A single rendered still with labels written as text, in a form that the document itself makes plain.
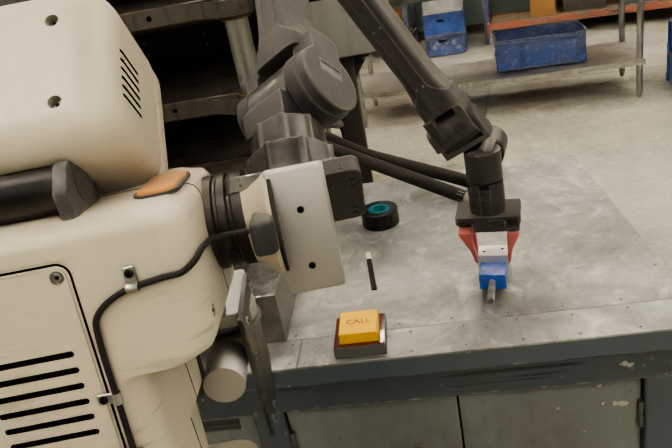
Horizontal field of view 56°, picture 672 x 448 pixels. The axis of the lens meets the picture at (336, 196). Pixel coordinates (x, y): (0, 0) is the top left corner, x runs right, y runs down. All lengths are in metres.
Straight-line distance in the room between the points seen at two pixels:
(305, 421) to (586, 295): 0.51
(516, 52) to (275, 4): 4.01
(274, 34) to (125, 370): 0.37
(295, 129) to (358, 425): 0.68
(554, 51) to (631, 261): 3.60
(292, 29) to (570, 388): 0.74
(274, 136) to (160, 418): 0.26
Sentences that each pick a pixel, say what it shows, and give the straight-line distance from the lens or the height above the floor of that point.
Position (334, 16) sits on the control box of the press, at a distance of 1.73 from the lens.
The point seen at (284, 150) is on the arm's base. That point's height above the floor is 1.23.
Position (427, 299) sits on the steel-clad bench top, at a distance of 1.09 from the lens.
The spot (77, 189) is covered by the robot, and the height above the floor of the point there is 1.25.
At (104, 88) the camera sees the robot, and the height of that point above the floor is 1.32.
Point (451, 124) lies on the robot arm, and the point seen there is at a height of 1.09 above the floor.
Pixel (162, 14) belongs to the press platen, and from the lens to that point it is 1.75.
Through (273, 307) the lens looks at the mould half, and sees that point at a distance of 1.02.
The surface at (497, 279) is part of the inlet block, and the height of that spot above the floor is 0.83.
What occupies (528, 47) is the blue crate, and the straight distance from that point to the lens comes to 4.67.
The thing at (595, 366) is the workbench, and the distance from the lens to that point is 1.10.
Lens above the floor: 1.40
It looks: 23 degrees down
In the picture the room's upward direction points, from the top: 11 degrees counter-clockwise
